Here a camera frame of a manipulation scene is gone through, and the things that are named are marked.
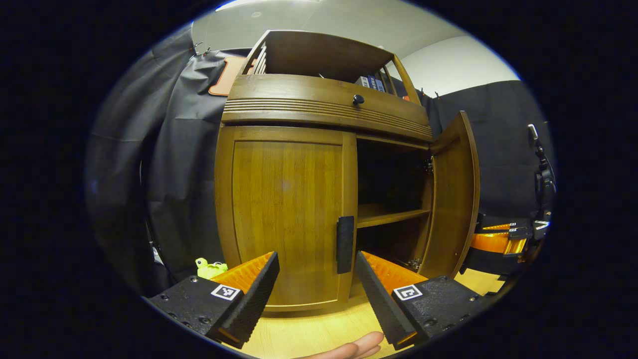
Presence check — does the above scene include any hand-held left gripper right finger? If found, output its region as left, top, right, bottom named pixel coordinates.
left=353, top=251, right=487, bottom=351

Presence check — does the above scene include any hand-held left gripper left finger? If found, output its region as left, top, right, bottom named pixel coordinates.
left=148, top=251, right=281, bottom=350

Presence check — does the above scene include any wooden shoe cabinet door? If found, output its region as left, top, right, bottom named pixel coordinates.
left=214, top=125, right=358, bottom=313
left=418, top=111, right=481, bottom=280

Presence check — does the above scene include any black door handle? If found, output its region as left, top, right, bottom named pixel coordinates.
left=336, top=215, right=355, bottom=275

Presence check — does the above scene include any wooden double-door shoe cabinet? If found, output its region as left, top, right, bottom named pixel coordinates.
left=214, top=30, right=481, bottom=314

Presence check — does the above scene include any green frog plush toy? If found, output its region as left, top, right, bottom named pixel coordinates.
left=195, top=257, right=229, bottom=280

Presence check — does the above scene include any wooden inner shelf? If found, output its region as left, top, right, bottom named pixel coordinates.
left=357, top=203, right=431, bottom=229

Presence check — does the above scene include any black backdrop cloth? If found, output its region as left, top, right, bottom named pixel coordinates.
left=85, top=24, right=557, bottom=300

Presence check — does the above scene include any wooden drawer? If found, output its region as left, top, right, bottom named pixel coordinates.
left=221, top=74, right=434, bottom=143

